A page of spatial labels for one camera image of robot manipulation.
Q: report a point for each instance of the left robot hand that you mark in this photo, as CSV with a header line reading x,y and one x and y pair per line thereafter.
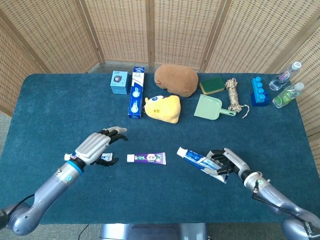
x,y
92,146

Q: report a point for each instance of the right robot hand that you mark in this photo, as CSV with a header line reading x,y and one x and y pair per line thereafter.
x,y
233,161

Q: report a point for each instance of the blue and white toothpaste tube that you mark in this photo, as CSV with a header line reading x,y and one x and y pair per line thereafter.
x,y
195,157

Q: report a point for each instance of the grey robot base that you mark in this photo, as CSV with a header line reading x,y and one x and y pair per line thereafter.
x,y
155,232

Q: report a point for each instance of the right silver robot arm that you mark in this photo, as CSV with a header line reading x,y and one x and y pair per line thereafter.
x,y
275,197

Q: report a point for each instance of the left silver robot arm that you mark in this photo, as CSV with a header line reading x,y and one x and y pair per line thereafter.
x,y
50,187

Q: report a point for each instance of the Crest toothpaste tube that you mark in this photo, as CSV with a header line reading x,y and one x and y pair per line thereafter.
x,y
68,156

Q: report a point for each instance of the purple toothpaste tube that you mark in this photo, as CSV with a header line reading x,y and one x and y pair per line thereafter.
x,y
150,158

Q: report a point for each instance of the blue toothpaste carton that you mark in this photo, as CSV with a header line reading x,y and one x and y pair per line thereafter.
x,y
136,95

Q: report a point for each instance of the light green dustpan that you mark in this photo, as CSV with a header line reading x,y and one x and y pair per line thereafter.
x,y
207,107

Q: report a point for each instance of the light blue small box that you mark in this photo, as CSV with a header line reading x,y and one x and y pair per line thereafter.
x,y
118,82

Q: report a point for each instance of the blue toy building block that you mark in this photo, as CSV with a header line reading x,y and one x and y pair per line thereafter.
x,y
260,93

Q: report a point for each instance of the green and yellow sponge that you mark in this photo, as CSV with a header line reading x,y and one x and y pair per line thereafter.
x,y
212,85

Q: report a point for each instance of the yellow plush toy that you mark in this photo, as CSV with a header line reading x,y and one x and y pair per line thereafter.
x,y
165,110

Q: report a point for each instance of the teal table cover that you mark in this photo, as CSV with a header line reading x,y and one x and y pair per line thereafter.
x,y
160,195

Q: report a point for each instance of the green liquid bottle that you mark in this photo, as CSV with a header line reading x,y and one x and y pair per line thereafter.
x,y
286,96

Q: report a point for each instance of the clear water bottle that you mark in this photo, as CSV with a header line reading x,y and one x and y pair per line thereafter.
x,y
281,78

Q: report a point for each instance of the brown plush toy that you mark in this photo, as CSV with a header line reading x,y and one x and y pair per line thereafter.
x,y
177,80

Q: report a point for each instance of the wicker folding screen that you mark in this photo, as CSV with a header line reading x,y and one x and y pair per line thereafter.
x,y
125,30

